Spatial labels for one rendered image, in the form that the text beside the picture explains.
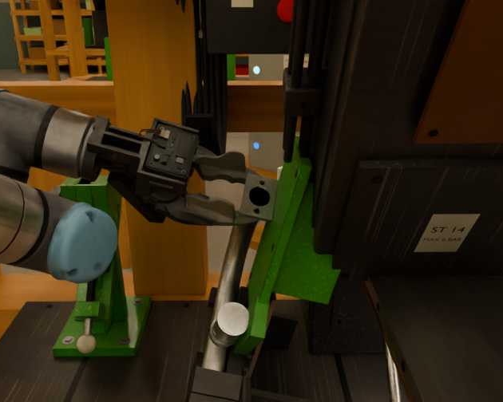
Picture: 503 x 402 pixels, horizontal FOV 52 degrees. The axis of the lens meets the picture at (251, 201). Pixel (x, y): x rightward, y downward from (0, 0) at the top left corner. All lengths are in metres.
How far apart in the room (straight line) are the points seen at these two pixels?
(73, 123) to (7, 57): 11.19
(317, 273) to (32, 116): 0.36
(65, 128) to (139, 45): 0.32
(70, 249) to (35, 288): 0.65
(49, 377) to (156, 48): 0.54
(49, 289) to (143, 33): 0.54
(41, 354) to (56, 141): 0.42
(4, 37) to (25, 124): 11.15
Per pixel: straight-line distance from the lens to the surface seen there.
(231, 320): 0.60
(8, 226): 0.47
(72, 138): 0.59
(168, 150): 0.57
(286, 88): 0.47
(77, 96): 1.02
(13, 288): 1.15
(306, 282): 0.59
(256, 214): 0.61
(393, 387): 0.61
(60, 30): 10.62
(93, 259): 0.51
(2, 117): 0.61
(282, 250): 0.55
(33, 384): 0.86
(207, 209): 0.61
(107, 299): 0.85
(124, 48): 0.89
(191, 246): 0.98
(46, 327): 0.97
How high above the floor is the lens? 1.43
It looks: 22 degrees down
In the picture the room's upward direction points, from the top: straight up
